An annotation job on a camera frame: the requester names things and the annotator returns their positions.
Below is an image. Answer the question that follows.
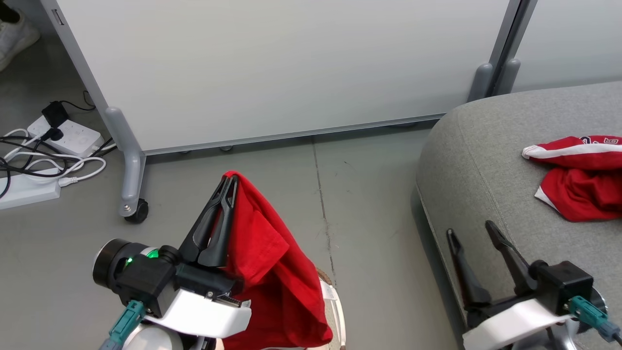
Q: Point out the short grey partition foot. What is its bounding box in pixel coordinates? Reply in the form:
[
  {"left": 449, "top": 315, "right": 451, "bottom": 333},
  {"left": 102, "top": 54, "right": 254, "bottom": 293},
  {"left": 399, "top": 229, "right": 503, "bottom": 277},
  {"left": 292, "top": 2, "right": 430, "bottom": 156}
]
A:
[
  {"left": 495, "top": 58, "right": 521, "bottom": 96},
  {"left": 467, "top": 63, "right": 494, "bottom": 103}
]

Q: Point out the square white power strip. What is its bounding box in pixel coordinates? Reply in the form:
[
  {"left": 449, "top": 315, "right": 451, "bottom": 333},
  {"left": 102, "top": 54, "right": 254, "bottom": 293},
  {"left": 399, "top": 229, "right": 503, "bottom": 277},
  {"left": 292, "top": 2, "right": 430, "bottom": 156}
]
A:
[{"left": 27, "top": 118, "right": 104, "bottom": 158}]

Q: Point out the grey fabric sofa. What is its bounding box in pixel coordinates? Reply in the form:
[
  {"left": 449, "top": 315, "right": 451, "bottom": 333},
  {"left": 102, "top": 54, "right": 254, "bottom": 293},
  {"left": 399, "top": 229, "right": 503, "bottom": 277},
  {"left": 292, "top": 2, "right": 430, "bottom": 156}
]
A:
[{"left": 416, "top": 82, "right": 622, "bottom": 350}]

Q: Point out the teal right camera cable plug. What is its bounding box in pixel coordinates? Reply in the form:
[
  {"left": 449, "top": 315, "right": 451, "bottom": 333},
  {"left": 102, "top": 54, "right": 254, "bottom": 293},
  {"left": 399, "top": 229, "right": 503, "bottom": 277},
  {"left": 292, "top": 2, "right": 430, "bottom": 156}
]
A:
[{"left": 566, "top": 296, "right": 622, "bottom": 344}]

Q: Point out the teal left camera cable plug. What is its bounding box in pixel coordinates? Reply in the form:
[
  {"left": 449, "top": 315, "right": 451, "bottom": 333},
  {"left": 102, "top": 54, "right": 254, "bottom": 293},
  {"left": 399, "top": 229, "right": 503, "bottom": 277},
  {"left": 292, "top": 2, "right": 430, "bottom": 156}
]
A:
[{"left": 99, "top": 300, "right": 146, "bottom": 350}]

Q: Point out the white laundry basket brown rim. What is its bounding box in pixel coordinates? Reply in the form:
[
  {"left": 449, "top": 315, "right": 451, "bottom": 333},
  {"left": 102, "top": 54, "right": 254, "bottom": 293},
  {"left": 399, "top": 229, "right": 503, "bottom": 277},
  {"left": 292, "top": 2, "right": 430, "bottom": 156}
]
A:
[{"left": 311, "top": 267, "right": 347, "bottom": 350}]

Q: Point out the narrow white partition panel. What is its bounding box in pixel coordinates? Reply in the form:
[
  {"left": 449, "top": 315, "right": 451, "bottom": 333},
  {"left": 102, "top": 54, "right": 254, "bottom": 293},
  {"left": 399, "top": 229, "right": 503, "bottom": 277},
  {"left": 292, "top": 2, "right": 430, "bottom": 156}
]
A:
[{"left": 509, "top": 0, "right": 622, "bottom": 93}]

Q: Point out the white sneaker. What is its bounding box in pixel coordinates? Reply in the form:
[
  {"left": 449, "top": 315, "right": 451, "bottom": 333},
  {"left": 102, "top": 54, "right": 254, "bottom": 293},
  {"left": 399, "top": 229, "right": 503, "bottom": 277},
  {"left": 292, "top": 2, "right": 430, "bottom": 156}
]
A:
[{"left": 0, "top": 15, "right": 41, "bottom": 71}]

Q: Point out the teal camera cable plug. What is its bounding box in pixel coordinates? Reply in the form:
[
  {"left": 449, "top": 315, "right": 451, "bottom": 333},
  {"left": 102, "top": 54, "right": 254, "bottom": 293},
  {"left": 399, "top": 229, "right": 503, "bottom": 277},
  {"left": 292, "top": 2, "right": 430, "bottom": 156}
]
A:
[
  {"left": 99, "top": 300, "right": 146, "bottom": 350},
  {"left": 566, "top": 296, "right": 622, "bottom": 344}
]

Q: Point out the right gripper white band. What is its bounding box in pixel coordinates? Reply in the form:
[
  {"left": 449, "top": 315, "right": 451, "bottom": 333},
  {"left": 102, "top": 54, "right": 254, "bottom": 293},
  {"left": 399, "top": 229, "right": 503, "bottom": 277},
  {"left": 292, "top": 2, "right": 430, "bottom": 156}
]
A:
[{"left": 446, "top": 221, "right": 575, "bottom": 350}]

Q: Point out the black caster wheel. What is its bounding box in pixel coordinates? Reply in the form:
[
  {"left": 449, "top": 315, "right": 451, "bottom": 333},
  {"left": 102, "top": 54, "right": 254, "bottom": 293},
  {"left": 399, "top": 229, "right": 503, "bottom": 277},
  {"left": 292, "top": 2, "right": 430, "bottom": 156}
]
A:
[{"left": 124, "top": 198, "right": 149, "bottom": 224}]

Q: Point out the red jersey with white stripes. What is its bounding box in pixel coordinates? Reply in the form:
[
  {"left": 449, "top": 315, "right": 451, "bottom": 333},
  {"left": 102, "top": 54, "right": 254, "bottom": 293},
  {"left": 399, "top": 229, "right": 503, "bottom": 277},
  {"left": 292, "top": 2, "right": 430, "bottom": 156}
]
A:
[{"left": 522, "top": 135, "right": 622, "bottom": 223}]

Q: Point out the long white power strip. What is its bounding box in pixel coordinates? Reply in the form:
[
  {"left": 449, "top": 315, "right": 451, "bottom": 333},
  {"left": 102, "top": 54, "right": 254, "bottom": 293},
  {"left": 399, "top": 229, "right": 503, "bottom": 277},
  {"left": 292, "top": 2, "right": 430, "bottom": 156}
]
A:
[{"left": 0, "top": 174, "right": 61, "bottom": 210}]

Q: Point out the wide white partition panel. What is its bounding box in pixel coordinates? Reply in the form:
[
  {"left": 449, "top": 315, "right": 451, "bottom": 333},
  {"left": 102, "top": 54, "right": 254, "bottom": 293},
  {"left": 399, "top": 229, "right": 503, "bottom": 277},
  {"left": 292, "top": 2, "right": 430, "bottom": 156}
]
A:
[{"left": 40, "top": 0, "right": 524, "bottom": 156}]

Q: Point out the long grey partition foot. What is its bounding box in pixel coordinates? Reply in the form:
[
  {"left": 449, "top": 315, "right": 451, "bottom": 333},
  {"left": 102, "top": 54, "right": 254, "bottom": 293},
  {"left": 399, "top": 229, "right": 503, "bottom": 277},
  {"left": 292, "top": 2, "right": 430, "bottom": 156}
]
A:
[{"left": 104, "top": 107, "right": 147, "bottom": 217}]

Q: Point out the plain red t-shirt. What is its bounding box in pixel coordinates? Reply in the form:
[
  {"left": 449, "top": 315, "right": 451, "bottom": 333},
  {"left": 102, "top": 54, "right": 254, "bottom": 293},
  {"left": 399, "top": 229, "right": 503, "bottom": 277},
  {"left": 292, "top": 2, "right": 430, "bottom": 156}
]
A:
[{"left": 214, "top": 170, "right": 334, "bottom": 350}]

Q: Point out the black power adapter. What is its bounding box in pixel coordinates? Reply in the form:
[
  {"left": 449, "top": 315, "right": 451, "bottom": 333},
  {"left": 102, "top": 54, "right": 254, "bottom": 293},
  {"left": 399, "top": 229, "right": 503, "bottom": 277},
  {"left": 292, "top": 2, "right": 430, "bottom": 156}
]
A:
[{"left": 42, "top": 101, "right": 69, "bottom": 128}]

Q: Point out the white power cable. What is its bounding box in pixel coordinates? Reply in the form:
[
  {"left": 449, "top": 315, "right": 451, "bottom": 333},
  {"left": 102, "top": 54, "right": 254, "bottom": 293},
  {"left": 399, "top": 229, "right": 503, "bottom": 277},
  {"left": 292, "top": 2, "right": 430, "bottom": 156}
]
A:
[{"left": 0, "top": 128, "right": 117, "bottom": 188}]

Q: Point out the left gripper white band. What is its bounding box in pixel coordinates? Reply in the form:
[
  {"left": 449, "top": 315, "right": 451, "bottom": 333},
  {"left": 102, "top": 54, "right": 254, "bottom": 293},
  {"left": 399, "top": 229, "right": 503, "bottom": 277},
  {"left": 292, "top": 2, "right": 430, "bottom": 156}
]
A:
[{"left": 145, "top": 176, "right": 252, "bottom": 339}]

